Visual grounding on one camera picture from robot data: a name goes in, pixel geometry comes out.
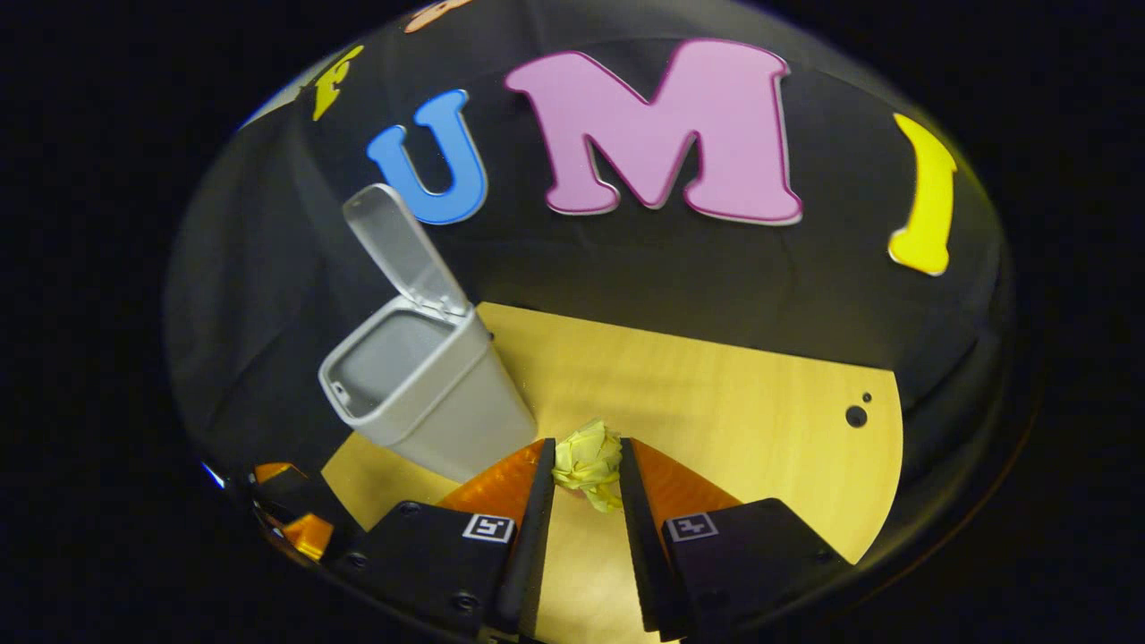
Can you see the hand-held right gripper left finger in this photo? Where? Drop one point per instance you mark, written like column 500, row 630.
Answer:
column 535, row 537

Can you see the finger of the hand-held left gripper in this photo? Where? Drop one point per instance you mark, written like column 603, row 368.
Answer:
column 309, row 535
column 295, row 492

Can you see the white desktop garbage bin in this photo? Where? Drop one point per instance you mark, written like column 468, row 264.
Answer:
column 438, row 394

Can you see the black backdrop cloth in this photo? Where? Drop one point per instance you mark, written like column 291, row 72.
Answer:
column 716, row 268

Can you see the wooden desktop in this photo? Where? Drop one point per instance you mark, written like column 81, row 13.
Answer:
column 716, row 402

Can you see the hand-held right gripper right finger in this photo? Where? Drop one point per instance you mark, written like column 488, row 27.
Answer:
column 640, row 546

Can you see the yellow paper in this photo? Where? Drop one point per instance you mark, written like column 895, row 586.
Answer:
column 586, row 461

